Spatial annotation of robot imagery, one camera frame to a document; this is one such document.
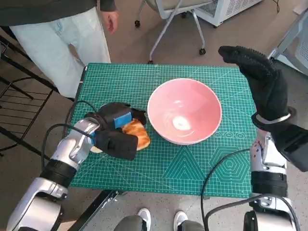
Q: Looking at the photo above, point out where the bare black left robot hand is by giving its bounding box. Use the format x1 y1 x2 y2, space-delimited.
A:
84 102 147 133

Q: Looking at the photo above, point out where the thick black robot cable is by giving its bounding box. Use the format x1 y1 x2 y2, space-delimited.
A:
203 193 301 231

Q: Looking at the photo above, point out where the pink bowl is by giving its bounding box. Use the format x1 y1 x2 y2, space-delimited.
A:
147 78 222 145

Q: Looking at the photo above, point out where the green cutting mat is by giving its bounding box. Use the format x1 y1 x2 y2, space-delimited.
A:
68 63 253 198

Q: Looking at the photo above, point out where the person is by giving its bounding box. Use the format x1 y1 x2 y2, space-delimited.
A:
0 0 119 98

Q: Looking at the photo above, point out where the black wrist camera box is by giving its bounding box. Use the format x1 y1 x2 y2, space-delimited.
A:
92 129 139 161
269 125 308 172

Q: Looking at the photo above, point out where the grey office chair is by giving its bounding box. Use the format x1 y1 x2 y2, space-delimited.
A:
134 0 218 64

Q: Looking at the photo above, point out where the white grilled appliance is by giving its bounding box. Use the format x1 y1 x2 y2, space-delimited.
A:
194 0 262 26

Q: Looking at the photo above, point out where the long toy bread loaf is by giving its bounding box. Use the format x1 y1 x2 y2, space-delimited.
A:
121 118 151 152

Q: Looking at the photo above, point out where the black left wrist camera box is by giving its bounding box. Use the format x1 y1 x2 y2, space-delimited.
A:
92 129 139 161

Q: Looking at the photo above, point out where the person's foot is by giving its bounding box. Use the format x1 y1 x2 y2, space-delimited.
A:
173 210 189 231
138 208 152 231

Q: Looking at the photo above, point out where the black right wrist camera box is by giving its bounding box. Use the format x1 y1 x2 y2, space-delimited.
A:
269 125 308 172

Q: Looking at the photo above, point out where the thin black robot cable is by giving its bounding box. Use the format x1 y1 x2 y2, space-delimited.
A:
201 148 251 231

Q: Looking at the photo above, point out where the person's hand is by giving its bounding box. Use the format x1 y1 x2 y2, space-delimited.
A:
101 11 119 34

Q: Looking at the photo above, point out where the white metal cart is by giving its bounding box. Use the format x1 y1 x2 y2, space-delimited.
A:
268 7 308 75

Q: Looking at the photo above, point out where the person's leg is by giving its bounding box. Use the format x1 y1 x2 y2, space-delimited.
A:
114 215 146 231
180 220 205 231

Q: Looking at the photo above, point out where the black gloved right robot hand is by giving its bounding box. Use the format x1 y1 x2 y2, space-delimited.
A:
218 45 291 125

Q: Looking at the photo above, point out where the black metal table frame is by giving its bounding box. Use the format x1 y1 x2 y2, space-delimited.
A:
72 190 128 231

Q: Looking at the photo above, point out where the black wire rack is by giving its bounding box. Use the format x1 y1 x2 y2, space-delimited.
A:
0 26 75 157

